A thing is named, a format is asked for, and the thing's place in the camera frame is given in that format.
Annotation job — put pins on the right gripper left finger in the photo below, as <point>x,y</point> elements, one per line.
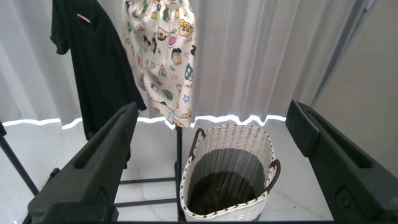
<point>84,186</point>

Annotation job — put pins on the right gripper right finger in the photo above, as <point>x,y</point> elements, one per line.
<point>357,186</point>

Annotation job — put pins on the black garment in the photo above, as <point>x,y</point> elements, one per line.
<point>99,62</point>

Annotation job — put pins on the cream printed garment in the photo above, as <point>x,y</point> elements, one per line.
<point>164,62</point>

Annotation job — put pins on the pink clothes hanger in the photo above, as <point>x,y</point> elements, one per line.
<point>83,18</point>

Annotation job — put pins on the black clothes rack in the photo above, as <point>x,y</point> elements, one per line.
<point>179,174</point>

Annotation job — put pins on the white laundry basket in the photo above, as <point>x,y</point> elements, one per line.
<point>230,140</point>

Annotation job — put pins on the white curtain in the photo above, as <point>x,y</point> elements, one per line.
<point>248,56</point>

